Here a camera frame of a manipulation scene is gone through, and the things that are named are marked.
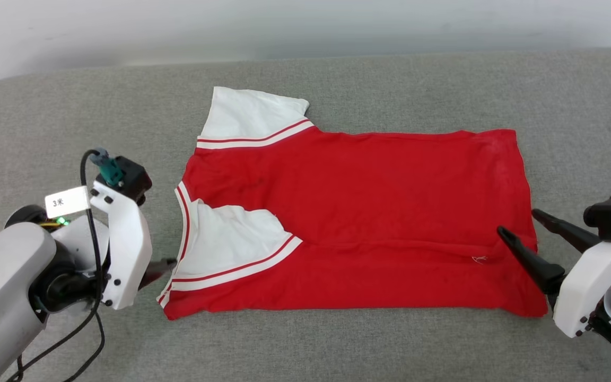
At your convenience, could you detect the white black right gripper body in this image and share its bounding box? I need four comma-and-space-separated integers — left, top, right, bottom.
553, 237, 611, 338

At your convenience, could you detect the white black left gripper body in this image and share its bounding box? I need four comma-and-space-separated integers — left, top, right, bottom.
6, 182, 152, 310

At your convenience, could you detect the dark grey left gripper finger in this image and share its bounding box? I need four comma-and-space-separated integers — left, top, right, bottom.
139, 258, 178, 290

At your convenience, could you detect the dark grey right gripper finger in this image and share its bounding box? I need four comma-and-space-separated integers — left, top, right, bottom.
531, 209, 601, 253
497, 227, 566, 295

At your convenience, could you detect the red and white t-shirt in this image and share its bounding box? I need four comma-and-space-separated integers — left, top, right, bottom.
157, 86, 548, 320

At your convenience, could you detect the grey fabric sofa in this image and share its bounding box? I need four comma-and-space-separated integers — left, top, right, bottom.
0, 48, 611, 382

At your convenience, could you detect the white paper cable label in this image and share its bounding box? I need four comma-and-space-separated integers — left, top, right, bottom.
45, 186, 90, 219

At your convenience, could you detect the teal left cable connector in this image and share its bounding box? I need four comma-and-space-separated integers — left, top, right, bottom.
93, 149, 124, 184

